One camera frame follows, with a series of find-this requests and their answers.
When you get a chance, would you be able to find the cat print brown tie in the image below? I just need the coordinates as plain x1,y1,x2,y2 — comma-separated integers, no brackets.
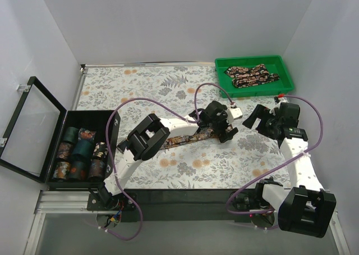
117,127,219,156

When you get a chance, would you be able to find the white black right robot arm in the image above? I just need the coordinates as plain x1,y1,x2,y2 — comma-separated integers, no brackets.
243,102,337,238

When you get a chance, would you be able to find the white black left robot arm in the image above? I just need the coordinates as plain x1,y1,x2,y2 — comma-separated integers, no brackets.
98,101,243,210

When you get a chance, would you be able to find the floral patterned table mat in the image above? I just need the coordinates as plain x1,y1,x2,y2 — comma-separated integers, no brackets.
77,65,291,189

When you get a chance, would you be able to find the floral tie in tray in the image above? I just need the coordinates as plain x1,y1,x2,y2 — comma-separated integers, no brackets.
224,63,280,88

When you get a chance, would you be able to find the green plastic tray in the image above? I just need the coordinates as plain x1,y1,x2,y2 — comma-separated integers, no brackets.
215,55,294,98

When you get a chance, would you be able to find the white floral rolled tie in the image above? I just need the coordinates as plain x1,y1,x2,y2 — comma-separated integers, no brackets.
93,142,108,161

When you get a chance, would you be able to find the brown pattern rolled tie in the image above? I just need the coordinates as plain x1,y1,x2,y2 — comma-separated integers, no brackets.
88,159,106,181

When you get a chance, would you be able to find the orange floral rolled tie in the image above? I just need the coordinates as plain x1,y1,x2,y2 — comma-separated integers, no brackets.
78,127,96,143

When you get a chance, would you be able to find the orange dot rolled tie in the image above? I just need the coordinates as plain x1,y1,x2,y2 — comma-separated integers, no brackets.
68,161,87,181

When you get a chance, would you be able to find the black display box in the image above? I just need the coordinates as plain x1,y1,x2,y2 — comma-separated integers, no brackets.
1,76,120,190

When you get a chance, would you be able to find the pink floral rolled tie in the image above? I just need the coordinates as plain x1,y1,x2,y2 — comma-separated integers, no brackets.
56,142,73,160

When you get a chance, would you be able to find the hexagon pattern rolled tie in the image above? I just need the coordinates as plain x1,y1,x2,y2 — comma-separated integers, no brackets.
53,161,71,180

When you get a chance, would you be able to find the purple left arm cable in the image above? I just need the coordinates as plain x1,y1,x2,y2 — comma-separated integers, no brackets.
106,83,235,240

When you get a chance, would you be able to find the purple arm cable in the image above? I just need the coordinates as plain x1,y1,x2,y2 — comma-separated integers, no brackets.
106,83,235,240
225,94,326,217

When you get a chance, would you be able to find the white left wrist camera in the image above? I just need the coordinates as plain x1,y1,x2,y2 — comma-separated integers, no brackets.
226,107,243,124

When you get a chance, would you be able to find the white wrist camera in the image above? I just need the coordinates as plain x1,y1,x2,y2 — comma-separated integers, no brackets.
226,107,243,124
274,94,288,105

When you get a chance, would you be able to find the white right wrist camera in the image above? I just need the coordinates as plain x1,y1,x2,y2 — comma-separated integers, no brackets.
274,94,288,105

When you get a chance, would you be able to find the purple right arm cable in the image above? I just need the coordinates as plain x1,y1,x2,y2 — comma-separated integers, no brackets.
225,94,326,217

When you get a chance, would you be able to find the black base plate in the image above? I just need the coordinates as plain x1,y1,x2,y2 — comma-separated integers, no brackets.
86,189,287,225

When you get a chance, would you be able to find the aluminium frame rail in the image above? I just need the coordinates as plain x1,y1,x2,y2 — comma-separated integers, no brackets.
25,191,350,254

